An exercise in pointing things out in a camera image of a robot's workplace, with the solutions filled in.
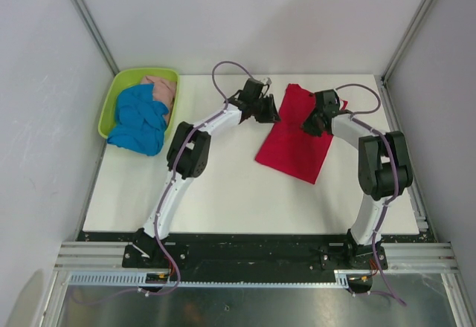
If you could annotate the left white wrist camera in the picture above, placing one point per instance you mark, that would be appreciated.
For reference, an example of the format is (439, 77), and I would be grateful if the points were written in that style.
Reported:
(267, 81)

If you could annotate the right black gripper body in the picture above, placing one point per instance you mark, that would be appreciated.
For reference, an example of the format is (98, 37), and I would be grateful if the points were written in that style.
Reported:
(312, 123)

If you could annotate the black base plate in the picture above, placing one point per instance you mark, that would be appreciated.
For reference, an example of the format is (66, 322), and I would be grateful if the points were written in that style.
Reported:
(188, 249)

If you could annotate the aluminium front rail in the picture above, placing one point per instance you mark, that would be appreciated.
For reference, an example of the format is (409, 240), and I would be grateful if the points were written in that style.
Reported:
(401, 257)

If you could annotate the blue t shirt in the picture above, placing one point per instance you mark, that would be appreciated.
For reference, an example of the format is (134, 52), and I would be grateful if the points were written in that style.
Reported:
(140, 121)

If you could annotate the red t shirt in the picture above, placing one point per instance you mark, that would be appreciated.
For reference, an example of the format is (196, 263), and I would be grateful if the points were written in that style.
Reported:
(287, 148)

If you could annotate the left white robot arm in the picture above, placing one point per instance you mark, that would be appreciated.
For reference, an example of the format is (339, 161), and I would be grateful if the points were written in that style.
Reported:
(188, 155)

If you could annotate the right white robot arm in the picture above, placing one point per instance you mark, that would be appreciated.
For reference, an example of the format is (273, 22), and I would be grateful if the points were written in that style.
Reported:
(384, 167)

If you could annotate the beige pink t shirt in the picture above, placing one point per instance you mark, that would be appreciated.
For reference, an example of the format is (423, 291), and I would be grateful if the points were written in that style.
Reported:
(163, 91)

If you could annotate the aluminium frame post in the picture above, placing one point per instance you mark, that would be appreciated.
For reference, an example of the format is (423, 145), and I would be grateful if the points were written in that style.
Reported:
(94, 31)
(416, 22)

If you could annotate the lime green plastic bin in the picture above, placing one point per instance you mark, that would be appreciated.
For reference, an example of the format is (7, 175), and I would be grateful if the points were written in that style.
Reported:
(123, 80)

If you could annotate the left aluminium frame post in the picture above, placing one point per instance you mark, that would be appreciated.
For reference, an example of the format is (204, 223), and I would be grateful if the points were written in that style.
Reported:
(94, 31)

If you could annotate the right aluminium side rail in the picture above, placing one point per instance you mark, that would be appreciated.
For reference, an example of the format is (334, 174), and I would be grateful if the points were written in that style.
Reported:
(416, 200)

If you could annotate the right aluminium frame post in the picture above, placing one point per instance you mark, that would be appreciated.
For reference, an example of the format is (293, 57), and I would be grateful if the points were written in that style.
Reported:
(416, 22)

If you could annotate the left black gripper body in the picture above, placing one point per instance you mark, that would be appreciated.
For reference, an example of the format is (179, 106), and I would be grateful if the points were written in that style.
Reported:
(263, 108)

